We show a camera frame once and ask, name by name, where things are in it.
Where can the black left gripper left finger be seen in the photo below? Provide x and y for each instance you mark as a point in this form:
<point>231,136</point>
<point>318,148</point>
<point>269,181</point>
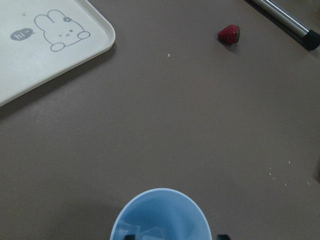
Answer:
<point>130,237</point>

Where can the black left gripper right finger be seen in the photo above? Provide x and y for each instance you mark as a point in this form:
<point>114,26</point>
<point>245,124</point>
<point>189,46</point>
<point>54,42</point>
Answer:
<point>222,237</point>

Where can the steel muddler black tip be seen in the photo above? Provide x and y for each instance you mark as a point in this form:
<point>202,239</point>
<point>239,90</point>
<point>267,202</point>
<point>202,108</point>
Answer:
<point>310,39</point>

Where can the light blue cup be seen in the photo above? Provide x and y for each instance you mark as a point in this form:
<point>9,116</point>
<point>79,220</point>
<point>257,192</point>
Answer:
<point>164,214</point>

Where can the red strawberry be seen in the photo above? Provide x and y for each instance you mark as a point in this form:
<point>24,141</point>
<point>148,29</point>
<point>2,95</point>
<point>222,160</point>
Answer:
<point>230,34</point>

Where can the cream rabbit tray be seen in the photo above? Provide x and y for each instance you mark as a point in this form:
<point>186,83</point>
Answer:
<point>43,39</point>

